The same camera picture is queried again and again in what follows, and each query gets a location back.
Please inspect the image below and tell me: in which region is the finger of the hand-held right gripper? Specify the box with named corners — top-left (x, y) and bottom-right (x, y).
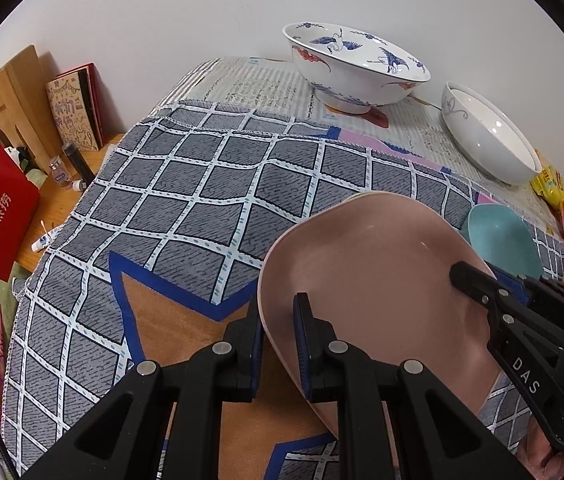
top-left (449, 261), bottom-right (518, 331)
top-left (492, 266), bottom-right (564, 313)

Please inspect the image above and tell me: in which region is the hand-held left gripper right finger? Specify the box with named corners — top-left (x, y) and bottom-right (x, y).
top-left (293, 292), bottom-right (520, 480)

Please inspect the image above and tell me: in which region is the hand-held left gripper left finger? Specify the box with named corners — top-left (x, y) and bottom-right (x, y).
top-left (22, 292), bottom-right (265, 480)

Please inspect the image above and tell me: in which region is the teal bowl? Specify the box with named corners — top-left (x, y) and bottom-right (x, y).
top-left (466, 204), bottom-right (545, 281)

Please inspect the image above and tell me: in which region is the pink plate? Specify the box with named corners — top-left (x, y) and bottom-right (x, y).
top-left (257, 191), bottom-right (505, 436)

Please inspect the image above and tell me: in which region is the blue crane print bowl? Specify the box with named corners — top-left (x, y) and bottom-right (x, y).
top-left (282, 22), bottom-right (432, 115)

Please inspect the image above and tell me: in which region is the person's right hand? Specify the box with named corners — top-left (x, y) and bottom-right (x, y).
top-left (529, 410), bottom-right (564, 480)

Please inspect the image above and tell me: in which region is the yellow snack packet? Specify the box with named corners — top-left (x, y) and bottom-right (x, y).
top-left (529, 149), bottom-right (564, 208)

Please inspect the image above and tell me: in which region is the grey checkered blanket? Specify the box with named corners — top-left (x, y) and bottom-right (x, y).
top-left (4, 102), bottom-right (564, 480)

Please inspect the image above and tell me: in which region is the white tube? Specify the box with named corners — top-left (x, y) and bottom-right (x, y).
top-left (32, 220), bottom-right (56, 252)

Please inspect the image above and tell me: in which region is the wooden side table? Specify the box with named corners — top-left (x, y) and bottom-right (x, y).
top-left (12, 132), bottom-right (127, 272)

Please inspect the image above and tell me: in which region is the newspaper sheet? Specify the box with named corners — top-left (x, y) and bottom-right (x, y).
top-left (182, 56), bottom-right (558, 211)

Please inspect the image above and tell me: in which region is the black cylinder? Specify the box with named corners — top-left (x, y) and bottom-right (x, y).
top-left (62, 141), bottom-right (95, 186)

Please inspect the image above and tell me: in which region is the small clear bottle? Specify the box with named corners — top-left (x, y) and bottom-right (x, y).
top-left (49, 156), bottom-right (70, 189)

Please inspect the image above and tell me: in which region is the patterned cover book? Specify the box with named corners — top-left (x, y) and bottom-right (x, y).
top-left (46, 71), bottom-right (103, 152)

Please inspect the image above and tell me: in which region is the red book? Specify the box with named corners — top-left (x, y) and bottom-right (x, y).
top-left (56, 62), bottom-right (106, 141)

